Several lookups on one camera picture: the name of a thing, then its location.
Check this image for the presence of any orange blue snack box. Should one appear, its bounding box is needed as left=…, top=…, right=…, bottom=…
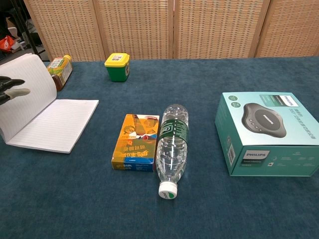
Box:
left=111, top=114, right=160, bottom=173

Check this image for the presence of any teal Philips speaker box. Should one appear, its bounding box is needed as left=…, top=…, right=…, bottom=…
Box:
left=214, top=92, right=319, bottom=177

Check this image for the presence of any orange plastic bag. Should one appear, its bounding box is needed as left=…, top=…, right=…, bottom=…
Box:
left=0, top=35, right=16, bottom=52

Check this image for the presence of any amber tea bottle yellow label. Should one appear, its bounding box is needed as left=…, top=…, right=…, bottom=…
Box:
left=47, top=55, right=74, bottom=92

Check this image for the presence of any white lined notebook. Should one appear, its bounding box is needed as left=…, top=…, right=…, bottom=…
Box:
left=0, top=53, right=100, bottom=154

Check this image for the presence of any green tub yellow lid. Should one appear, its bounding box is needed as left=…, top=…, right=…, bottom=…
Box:
left=104, top=52, right=131, bottom=83

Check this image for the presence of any blue table cloth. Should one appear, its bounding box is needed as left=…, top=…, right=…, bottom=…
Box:
left=0, top=56, right=319, bottom=239

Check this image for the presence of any wooden woven folding screen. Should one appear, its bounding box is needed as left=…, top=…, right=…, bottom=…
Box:
left=23, top=0, right=319, bottom=62

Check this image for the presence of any black tripod stand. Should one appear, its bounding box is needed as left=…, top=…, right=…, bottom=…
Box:
left=10, top=0, right=50, bottom=62

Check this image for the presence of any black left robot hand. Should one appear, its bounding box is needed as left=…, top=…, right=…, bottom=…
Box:
left=0, top=76, right=31, bottom=106

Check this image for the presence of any clear water bottle green label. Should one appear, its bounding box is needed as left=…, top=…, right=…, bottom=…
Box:
left=155, top=104, right=189, bottom=200

